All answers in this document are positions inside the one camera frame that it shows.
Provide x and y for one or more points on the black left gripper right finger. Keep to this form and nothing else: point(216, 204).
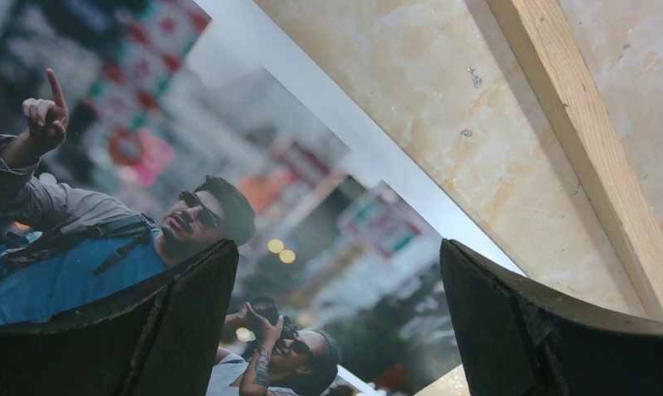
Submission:
point(518, 337)

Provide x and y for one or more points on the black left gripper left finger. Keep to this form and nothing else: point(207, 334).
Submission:
point(157, 337)

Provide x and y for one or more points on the printed street photo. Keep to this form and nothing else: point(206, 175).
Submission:
point(335, 251)

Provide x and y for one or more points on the light wooden picture frame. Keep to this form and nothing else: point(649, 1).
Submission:
point(545, 46)

